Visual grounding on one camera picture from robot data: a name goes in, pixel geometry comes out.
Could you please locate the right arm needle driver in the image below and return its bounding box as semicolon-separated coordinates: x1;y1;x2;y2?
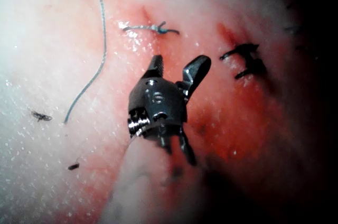
127;70;189;138

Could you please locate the right arm needle driver jaw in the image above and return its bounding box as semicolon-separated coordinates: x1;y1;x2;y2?
147;54;164;79
175;54;212;100

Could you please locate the blue stitching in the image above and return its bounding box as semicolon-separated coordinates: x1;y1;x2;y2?
121;21;180;36

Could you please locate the black stitching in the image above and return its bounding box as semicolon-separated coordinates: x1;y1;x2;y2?
219;43;267;81

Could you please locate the blue thread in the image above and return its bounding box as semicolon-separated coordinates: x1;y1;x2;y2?
51;0;108;125

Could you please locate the tissue pad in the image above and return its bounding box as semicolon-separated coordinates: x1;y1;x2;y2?
0;0;325;224

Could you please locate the short black thread piece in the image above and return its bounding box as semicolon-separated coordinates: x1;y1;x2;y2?
30;110;53;123
67;157;81;171

